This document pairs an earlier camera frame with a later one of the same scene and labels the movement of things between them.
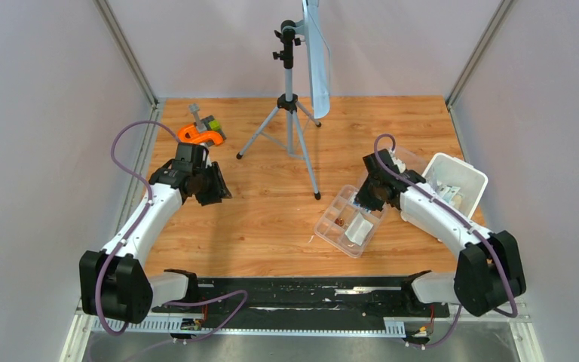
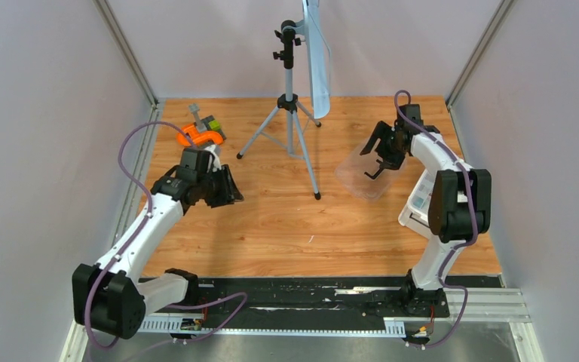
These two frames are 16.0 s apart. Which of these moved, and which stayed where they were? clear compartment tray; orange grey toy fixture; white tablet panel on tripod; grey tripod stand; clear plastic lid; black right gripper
Moved: black right gripper; clear plastic lid; clear compartment tray
Stayed: white tablet panel on tripod; grey tripod stand; orange grey toy fixture
